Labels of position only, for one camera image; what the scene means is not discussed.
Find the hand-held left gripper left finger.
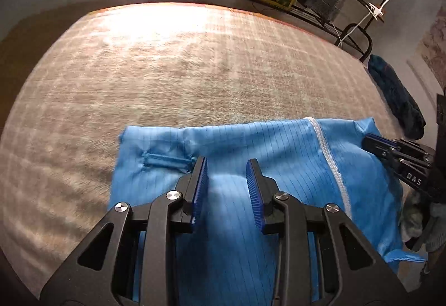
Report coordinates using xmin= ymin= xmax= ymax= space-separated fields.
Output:
xmin=40 ymin=156 xmax=209 ymax=306

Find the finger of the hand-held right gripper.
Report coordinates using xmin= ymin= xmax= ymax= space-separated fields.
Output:
xmin=365 ymin=133 xmax=401 ymax=155
xmin=361 ymin=137 xmax=401 ymax=172

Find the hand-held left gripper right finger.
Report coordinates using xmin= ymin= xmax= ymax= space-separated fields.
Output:
xmin=246 ymin=159 xmax=408 ymax=306

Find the blue striped work garment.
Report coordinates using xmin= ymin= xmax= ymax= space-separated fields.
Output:
xmin=108 ymin=117 xmax=427 ymax=306

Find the dark teal cloth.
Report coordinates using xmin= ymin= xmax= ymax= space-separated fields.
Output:
xmin=367 ymin=54 xmax=426 ymax=139

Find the black metal rack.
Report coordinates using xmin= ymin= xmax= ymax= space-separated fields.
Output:
xmin=129 ymin=0 xmax=374 ymax=63

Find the beige plaid blanket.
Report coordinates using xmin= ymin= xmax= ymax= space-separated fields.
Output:
xmin=0 ymin=2 xmax=408 ymax=258

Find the wall poster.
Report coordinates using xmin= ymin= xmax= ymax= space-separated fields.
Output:
xmin=416 ymin=6 xmax=446 ymax=85

